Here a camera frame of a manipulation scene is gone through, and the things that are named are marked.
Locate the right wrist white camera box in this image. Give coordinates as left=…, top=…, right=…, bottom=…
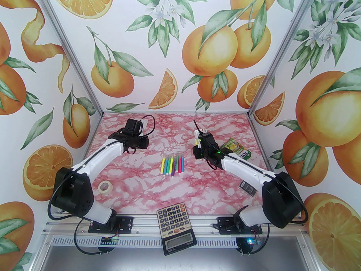
left=193, top=128, right=210, bottom=140

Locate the small black packet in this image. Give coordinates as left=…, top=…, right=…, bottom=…
left=240, top=180, right=257, bottom=197

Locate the left base black cable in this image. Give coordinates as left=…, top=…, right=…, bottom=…
left=73, top=217, right=120, bottom=255

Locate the aluminium frame post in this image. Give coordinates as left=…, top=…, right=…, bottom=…
left=247, top=0, right=322, bottom=116
left=33, top=0, right=104, bottom=116

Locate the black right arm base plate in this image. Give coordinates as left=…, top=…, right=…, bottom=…
left=217, top=217, right=263, bottom=235

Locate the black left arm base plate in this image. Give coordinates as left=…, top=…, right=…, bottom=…
left=88, top=216, right=133, bottom=233

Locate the black calculator with grey keys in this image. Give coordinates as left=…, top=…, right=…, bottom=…
left=157, top=203, right=197, bottom=256

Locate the green yellow juice pouch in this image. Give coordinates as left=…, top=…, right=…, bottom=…
left=220, top=139, right=252, bottom=160

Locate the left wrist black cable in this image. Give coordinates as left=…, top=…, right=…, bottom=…
left=141, top=115, right=156, bottom=136

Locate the aluminium mounting rail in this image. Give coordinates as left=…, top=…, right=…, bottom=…
left=42, top=213, right=311, bottom=248

